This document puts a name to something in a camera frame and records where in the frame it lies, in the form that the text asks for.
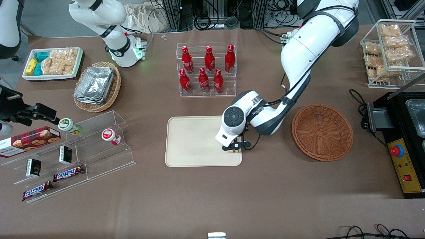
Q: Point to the triangular sandwich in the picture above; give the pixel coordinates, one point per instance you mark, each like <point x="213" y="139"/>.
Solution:
<point x="236" y="151"/>

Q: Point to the yellow emergency stop control box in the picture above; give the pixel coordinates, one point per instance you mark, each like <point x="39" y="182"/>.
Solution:
<point x="406" y="169"/>

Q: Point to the small black box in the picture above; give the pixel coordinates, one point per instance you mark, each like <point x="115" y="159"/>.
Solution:
<point x="33" y="167"/>
<point x="65" y="155"/>

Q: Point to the clear bagged pastry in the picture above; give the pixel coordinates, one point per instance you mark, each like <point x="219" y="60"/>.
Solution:
<point x="372" y="48"/>
<point x="395" y="41"/>
<point x="390" y="30"/>
<point x="380" y="73"/>
<point x="400" y="54"/>
<point x="375" y="60"/>

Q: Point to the clear acrylic step display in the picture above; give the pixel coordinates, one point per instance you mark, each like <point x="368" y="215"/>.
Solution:
<point x="99" y="159"/>

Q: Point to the aluminium frame post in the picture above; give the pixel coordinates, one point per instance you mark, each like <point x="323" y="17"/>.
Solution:
<point x="172" y="13"/>

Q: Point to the white rectangular snack bin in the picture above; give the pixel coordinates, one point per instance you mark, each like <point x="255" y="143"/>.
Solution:
<point x="49" y="77"/>

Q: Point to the brown snickers bar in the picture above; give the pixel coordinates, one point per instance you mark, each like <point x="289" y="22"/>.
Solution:
<point x="68" y="173"/>
<point x="36" y="190"/>

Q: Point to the brown wicker basket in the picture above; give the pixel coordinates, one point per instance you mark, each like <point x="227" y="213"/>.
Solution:
<point x="322" y="132"/>

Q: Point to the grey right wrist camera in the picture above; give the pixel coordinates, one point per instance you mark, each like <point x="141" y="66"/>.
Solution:
<point x="5" y="128"/>

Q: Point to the clear acrylic bottle rack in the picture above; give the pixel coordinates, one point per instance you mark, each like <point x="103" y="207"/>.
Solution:
<point x="229" y="84"/>

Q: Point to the metal pan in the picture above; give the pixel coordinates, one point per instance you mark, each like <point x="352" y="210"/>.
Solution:
<point x="416" y="113"/>

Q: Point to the yellow snack packet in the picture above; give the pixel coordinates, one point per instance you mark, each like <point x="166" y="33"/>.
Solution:
<point x="31" y="66"/>

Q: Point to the green capped drink bottle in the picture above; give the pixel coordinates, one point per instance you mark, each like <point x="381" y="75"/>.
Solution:
<point x="68" y="125"/>

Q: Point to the clear rice cracker bag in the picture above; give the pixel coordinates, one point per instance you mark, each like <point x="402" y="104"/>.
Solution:
<point x="49" y="64"/>
<point x="68" y="59"/>

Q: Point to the red tartan cookie box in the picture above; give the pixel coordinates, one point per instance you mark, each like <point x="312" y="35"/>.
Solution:
<point x="30" y="141"/>

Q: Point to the red cola bottle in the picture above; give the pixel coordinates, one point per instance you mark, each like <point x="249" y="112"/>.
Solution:
<point x="229" y="61"/>
<point x="187" y="61"/>
<point x="209" y="61"/>
<point x="203" y="82"/>
<point x="218" y="83"/>
<point x="184" y="83"/>

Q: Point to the black tabletop appliance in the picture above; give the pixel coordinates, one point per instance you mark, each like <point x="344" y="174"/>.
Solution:
<point x="398" y="113"/>

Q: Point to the light tan wicker basket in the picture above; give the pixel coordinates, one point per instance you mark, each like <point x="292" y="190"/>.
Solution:
<point x="114" y="89"/>

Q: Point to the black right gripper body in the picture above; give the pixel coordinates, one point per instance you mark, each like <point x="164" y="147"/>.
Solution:
<point x="10" y="107"/>

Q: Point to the red capped drink bottle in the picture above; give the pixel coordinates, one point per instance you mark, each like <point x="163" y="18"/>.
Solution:
<point x="110" y="136"/>

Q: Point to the aluminium foil tray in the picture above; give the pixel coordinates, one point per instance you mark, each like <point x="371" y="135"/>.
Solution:
<point x="94" y="83"/>
<point x="88" y="100"/>

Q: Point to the white bracket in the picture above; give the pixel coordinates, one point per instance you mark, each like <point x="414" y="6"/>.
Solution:
<point x="216" y="235"/>

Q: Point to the beige plastic tray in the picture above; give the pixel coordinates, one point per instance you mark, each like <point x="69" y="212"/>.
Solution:
<point x="192" y="142"/>

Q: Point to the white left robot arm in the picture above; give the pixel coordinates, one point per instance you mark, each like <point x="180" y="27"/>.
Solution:
<point x="298" y="56"/>

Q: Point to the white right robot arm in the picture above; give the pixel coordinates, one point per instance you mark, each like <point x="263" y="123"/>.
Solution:
<point x="119" y="46"/>

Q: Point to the teal snack packet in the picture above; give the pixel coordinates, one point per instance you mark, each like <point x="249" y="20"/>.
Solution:
<point x="42" y="56"/>
<point x="38" y="69"/>

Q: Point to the beige crumpled cloth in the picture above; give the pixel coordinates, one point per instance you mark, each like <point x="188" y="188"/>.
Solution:
<point x="142" y="18"/>

